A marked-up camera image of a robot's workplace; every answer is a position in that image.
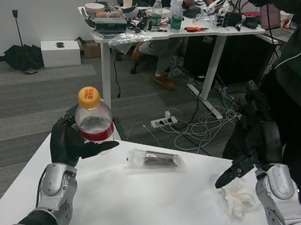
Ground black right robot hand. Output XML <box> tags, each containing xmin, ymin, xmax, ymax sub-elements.
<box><xmin>214</xmin><ymin>77</ymin><xmax>292</xmax><ymax>197</ymax></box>

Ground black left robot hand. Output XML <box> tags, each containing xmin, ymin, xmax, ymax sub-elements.
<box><xmin>47</xmin><ymin>103</ymin><xmax>124</xmax><ymax>172</ymax></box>

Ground clear bottle red label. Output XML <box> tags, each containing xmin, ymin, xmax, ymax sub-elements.
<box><xmin>70</xmin><ymin>84</ymin><xmax>120</xmax><ymax>156</ymax></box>

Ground green label water bottle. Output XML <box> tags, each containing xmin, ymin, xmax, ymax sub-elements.
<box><xmin>149</xmin><ymin>0</ymin><xmax>165</xmax><ymax>32</ymax></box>
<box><xmin>169</xmin><ymin>0</ymin><xmax>186</xmax><ymax>34</ymax></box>

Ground crumpled white tissue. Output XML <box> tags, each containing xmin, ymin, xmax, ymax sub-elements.
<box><xmin>216</xmin><ymin>178</ymin><xmax>261</xmax><ymax>222</ymax></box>

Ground white desk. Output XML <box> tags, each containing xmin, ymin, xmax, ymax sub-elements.
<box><xmin>62</xmin><ymin>0</ymin><xmax>288</xmax><ymax>161</ymax></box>

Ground white cardboard box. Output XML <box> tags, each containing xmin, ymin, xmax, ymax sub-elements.
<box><xmin>37</xmin><ymin>36</ymin><xmax>85</xmax><ymax>73</ymax></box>

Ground clear bag brown snack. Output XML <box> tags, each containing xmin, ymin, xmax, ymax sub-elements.
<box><xmin>125</xmin><ymin>147</ymin><xmax>187</xmax><ymax>175</ymax></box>

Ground brown cardboard box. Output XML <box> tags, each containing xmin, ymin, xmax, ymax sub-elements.
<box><xmin>76</xmin><ymin>38</ymin><xmax>103</xmax><ymax>60</ymax></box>

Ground white power strip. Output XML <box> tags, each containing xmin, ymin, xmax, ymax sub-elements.
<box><xmin>150</xmin><ymin>114</ymin><xmax>178</xmax><ymax>131</ymax></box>

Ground black folded umbrella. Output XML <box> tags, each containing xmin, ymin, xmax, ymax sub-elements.
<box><xmin>1</xmin><ymin>41</ymin><xmax>45</xmax><ymax>77</ymax></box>

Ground clear plastic bag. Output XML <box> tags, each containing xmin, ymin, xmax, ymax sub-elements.
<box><xmin>107</xmin><ymin>27</ymin><xmax>153</xmax><ymax>58</ymax></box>

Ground black electronic device box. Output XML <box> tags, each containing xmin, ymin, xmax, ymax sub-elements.
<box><xmin>90</xmin><ymin>14</ymin><xmax>128</xmax><ymax>38</ymax></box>

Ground black pole stand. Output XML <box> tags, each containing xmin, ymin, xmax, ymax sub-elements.
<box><xmin>7</xmin><ymin>9</ymin><xmax>29</xmax><ymax>47</ymax></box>

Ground black robotic glove hand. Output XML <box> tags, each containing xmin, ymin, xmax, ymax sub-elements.
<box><xmin>215</xmin><ymin>10</ymin><xmax>247</xmax><ymax>31</ymax></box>

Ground seated person brown shoes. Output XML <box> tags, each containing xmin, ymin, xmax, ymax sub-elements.
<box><xmin>128</xmin><ymin>0</ymin><xmax>214</xmax><ymax>95</ymax></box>

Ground white bowl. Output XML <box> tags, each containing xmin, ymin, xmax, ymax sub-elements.
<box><xmin>83</xmin><ymin>2</ymin><xmax>106</xmax><ymax>19</ymax></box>

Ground white grey headset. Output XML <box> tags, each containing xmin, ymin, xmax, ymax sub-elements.
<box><xmin>109</xmin><ymin>2</ymin><xmax>140</xmax><ymax>21</ymax></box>

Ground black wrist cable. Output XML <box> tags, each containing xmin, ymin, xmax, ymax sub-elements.
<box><xmin>34</xmin><ymin>171</ymin><xmax>46</xmax><ymax>211</ymax></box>

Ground white floor cable tangle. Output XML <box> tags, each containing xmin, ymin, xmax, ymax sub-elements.
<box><xmin>173</xmin><ymin>77</ymin><xmax>246</xmax><ymax>159</ymax></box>

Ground thin white charging cable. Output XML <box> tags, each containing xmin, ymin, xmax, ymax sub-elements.
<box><xmin>126</xmin><ymin>122</ymin><xmax>152</xmax><ymax>144</ymax></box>

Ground black hanging desk cable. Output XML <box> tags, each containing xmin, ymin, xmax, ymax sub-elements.
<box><xmin>110</xmin><ymin>56</ymin><xmax>127</xmax><ymax>99</ymax></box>

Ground orange handled pliers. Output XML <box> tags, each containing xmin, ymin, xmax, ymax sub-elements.
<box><xmin>184</xmin><ymin>25</ymin><xmax>210</xmax><ymax>34</ymax></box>

